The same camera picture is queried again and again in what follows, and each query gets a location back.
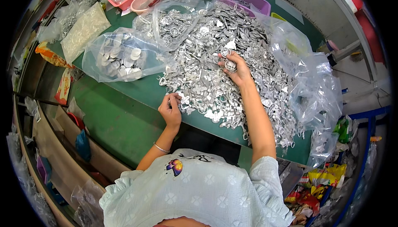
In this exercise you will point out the wooden shelf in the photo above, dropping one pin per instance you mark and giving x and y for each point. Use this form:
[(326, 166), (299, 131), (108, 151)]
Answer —
[(59, 161)]

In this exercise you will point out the blue metal frame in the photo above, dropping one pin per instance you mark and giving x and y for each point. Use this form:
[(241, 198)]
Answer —
[(368, 115)]

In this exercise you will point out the heap of silver metal charms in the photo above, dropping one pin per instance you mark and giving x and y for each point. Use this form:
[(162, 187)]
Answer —
[(214, 81)]

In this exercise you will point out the clear bag of wheel charms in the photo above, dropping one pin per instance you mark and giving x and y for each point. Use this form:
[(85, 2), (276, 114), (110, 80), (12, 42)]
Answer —
[(174, 22)]

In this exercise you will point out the heap of colourful waste packets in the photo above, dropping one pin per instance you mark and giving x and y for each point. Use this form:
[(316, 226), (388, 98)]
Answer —
[(314, 189)]

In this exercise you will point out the orange snack bag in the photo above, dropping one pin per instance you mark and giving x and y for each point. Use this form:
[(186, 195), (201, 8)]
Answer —
[(51, 54)]

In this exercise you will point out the blue plastic bag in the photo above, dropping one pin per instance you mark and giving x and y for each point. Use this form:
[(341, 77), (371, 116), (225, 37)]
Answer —
[(83, 144)]

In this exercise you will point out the green snack packet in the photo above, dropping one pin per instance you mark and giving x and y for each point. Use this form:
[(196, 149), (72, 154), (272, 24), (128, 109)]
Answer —
[(343, 129)]

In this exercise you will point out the red and yellow printed bag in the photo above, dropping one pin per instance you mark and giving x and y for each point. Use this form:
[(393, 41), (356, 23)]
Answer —
[(64, 85)]

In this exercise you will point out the person's left hand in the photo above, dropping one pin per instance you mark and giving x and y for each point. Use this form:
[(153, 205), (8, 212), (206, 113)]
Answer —
[(171, 113)]

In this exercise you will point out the clear bag of white granules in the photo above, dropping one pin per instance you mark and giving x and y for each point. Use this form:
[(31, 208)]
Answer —
[(84, 31)]

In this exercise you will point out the person's left fingers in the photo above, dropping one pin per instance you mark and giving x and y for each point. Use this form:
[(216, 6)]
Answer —
[(169, 98)]

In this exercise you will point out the clear bag of round discs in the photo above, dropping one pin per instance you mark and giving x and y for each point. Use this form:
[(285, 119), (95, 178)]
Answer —
[(121, 56)]

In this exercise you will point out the round silver wheel charm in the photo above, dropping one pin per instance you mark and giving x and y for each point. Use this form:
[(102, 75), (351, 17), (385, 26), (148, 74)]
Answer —
[(230, 66)]

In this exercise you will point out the person's right hand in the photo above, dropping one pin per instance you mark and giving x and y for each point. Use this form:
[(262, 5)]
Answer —
[(241, 73)]

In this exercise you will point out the grey plastic tray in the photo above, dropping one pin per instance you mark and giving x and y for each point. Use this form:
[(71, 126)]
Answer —
[(290, 175)]

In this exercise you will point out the pink plastic bowl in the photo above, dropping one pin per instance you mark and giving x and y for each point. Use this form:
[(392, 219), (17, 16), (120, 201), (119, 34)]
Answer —
[(141, 4)]

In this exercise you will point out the clear bag of metal rings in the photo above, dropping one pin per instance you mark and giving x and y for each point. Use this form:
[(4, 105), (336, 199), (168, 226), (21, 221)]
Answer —
[(63, 20)]

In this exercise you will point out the purple plastic container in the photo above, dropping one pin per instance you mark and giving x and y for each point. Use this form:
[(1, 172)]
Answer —
[(43, 168)]

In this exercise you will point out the large crumpled clear plastic bag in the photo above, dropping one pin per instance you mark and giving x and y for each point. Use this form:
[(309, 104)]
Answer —
[(311, 84)]

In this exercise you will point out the person's body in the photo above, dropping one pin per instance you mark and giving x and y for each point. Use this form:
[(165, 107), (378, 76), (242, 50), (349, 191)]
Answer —
[(199, 192)]

